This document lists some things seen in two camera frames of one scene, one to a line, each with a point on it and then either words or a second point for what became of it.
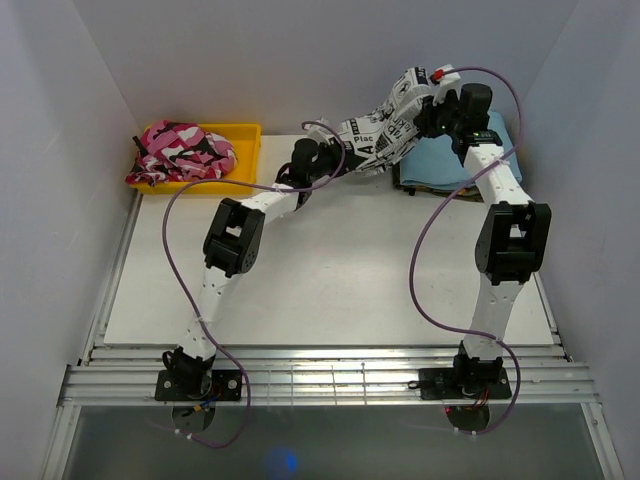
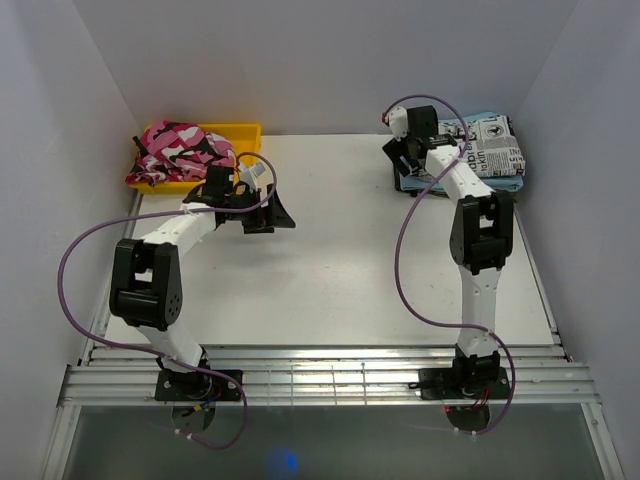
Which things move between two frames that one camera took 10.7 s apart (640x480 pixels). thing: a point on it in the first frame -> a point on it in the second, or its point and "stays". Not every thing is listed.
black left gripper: [334, 150] -> [271, 216]
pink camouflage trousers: [177, 151] stays
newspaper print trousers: [390, 131] -> [493, 149]
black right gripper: [425, 120] -> [394, 150]
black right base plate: [439, 384] stays
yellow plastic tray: [246, 139] stays
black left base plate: [226, 386] stays
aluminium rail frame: [543, 376] stays
